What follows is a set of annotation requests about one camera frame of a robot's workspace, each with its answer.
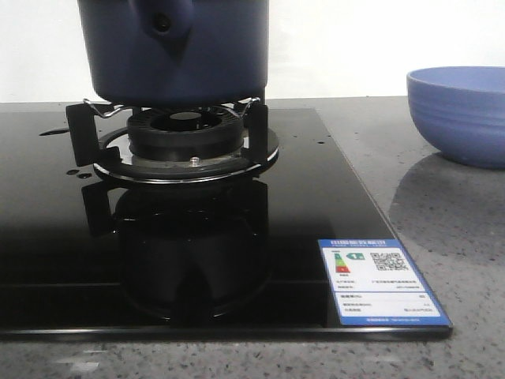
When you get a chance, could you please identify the dark blue cooking pot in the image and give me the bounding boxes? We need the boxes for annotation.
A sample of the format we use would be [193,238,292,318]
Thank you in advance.
[77,1,269,107]

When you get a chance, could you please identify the light blue ribbed bowl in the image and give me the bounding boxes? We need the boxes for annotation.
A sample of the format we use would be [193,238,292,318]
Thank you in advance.
[406,66,504,169]

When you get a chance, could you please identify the black pot support grate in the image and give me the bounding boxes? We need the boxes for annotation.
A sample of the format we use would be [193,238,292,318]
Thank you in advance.
[65,98,279,185]

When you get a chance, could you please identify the black round gas burner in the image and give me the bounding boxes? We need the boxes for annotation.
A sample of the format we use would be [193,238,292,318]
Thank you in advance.
[127,109,243,161]

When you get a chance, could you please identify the blue energy label sticker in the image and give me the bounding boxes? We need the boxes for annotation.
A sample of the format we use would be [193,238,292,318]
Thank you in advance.
[318,239,451,327]

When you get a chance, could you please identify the black glass gas stove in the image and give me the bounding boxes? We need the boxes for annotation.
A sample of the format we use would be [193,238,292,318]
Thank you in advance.
[1,109,452,341]

